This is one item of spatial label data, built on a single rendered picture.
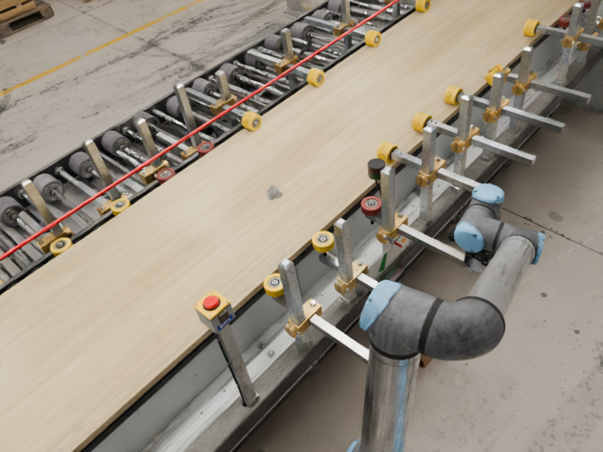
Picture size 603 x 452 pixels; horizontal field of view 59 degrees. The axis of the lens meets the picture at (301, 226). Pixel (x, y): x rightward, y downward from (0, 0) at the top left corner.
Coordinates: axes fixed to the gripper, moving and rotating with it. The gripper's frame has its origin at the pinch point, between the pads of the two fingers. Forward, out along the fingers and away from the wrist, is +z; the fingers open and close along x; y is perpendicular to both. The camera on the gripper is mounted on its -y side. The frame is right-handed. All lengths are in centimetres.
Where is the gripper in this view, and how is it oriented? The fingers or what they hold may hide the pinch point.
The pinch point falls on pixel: (470, 267)
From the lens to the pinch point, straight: 193.4
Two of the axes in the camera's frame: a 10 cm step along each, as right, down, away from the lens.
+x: 6.7, -5.8, 4.6
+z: 1.2, 7.0, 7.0
